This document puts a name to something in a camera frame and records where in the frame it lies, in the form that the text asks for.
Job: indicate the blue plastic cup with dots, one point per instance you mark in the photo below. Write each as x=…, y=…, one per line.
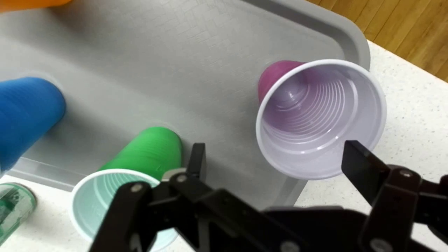
x=24, y=115

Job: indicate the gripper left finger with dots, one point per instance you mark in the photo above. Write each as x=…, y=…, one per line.
x=182, y=206

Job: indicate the grey plastic tray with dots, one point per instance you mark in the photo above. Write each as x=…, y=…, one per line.
x=168, y=70

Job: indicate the green plastic cup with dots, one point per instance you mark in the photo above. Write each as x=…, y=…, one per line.
x=140, y=164

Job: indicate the purple plastic cup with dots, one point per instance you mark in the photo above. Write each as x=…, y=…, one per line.
x=315, y=115

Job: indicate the green drink can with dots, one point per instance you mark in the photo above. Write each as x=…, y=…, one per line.
x=12, y=210

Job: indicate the orange plastic cup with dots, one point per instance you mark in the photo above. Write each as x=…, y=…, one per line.
x=28, y=3

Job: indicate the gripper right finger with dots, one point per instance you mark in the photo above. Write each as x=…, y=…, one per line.
x=392, y=196

